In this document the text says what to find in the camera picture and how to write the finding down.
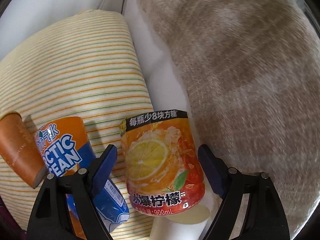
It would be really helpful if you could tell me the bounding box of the red lemon tea cup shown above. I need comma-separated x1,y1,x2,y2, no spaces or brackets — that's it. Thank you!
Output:
120,109,205,216

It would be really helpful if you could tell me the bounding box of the orange paper cup closed end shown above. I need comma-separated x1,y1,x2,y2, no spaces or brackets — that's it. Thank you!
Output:
1,112,47,189

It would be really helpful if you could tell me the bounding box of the plaid beige blanket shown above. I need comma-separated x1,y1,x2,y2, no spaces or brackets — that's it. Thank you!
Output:
138,0,319,238

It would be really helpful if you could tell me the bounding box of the white plastic cup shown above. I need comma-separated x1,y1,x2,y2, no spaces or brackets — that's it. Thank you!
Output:
149,204,210,240

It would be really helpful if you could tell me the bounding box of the blue Arctic Ocean cup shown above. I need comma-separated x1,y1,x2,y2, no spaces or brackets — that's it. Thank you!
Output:
34,116,130,232

